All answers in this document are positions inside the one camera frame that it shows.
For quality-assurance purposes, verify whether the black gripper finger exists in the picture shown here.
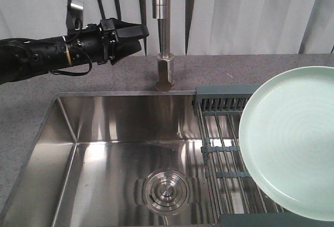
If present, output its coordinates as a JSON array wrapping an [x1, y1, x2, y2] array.
[[114, 40, 141, 62], [116, 21, 149, 39]]

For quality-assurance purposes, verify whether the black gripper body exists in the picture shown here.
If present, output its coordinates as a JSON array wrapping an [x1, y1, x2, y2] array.
[[98, 18, 119, 65]]

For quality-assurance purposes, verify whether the mint green round plate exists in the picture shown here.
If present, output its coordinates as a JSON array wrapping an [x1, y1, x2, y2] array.
[[239, 66, 333, 222]]

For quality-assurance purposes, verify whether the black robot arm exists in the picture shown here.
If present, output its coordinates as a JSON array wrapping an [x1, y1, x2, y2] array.
[[1, 18, 149, 84]]

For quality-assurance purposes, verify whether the grey roll-up drying rack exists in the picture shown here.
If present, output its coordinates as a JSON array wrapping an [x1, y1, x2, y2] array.
[[193, 85, 333, 226]]

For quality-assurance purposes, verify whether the stainless steel faucet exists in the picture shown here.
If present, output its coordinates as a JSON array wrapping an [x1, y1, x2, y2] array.
[[152, 0, 174, 92]]

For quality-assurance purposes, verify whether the white pleated curtain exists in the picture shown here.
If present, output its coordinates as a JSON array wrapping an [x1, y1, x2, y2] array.
[[1, 0, 333, 55]]

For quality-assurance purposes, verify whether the stainless steel sink basin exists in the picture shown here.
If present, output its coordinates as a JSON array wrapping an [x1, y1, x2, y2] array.
[[1, 92, 216, 226]]

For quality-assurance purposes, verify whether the round steel sink drain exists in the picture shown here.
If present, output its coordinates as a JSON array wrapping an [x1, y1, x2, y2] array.
[[142, 169, 190, 216]]

